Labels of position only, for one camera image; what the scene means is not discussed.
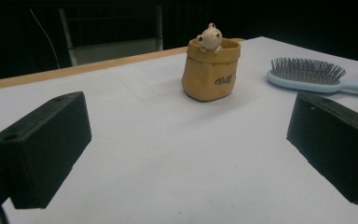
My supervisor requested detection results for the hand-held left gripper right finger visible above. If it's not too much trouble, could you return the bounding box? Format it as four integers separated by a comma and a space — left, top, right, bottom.
286, 91, 358, 205

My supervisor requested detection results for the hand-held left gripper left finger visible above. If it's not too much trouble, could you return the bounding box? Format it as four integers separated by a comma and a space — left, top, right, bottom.
0, 91, 93, 210

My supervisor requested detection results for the light blue hairbrush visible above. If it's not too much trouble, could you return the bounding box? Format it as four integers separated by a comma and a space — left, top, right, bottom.
266, 57, 358, 99

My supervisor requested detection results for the wooden table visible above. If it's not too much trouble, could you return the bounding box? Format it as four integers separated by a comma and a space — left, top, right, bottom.
0, 37, 246, 92

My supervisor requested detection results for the white metal stand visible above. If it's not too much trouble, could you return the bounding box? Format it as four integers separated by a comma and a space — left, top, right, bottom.
59, 4, 164, 67

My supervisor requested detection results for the white table sheet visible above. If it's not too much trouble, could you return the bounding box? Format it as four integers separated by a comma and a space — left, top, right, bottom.
0, 35, 358, 224

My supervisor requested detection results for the tan bag-shaped pot with frog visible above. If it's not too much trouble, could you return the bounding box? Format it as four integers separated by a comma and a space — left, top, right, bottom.
181, 21, 242, 103

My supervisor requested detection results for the thin pale cable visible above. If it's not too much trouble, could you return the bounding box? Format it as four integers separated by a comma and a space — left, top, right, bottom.
29, 8, 61, 69

